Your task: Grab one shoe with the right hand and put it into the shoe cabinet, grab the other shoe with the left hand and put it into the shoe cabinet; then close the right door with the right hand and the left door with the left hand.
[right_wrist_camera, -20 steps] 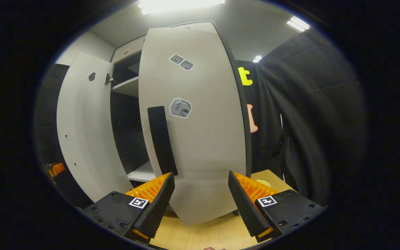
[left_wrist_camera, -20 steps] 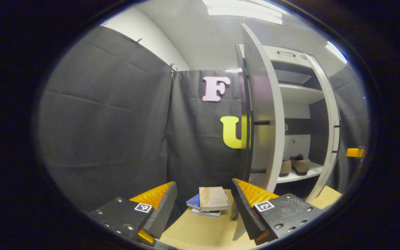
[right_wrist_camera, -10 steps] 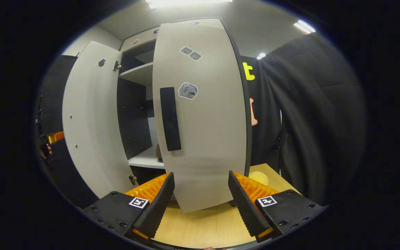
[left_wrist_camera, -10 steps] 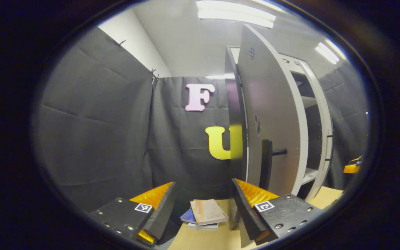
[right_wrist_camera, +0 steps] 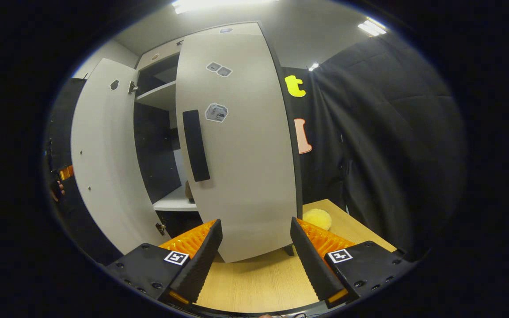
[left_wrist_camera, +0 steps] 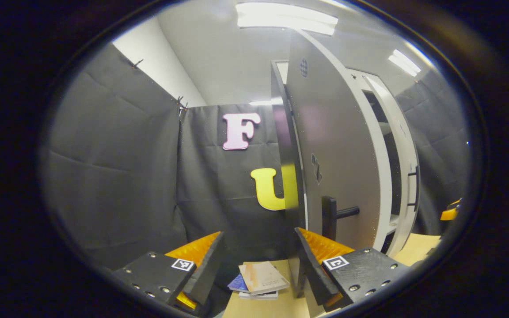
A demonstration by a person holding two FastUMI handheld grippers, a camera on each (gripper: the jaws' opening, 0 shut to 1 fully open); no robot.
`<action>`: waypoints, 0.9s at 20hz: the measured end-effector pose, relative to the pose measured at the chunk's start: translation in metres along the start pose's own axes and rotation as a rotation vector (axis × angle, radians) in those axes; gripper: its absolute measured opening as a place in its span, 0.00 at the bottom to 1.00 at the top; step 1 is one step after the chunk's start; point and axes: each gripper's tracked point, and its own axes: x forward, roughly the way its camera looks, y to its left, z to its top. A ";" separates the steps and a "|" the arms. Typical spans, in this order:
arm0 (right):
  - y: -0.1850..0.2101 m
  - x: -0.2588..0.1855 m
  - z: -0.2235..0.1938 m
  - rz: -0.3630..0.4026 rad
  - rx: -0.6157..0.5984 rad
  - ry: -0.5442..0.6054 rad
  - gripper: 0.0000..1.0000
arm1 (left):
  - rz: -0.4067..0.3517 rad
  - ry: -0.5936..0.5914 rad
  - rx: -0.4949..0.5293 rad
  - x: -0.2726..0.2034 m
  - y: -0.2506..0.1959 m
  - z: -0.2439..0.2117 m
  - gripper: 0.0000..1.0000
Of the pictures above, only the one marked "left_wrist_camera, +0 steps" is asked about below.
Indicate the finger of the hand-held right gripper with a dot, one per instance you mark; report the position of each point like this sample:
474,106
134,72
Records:
450,215

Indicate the white shoe cabinet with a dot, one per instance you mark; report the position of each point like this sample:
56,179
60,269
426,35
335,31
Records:
286,145

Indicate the beige paperback book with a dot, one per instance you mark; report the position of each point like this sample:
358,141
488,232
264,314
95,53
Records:
263,276

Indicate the white shoe cabinet door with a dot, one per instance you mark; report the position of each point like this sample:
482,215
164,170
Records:
408,141
338,132

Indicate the blue book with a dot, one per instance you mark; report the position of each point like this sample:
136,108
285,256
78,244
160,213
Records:
237,283

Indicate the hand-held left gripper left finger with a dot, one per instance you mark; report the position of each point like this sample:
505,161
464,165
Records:
206,269

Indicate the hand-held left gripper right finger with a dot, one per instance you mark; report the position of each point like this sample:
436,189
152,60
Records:
312,269

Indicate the ceiling light panel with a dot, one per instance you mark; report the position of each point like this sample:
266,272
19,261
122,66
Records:
404,62
285,17

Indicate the white book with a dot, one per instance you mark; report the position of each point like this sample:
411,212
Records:
259,297

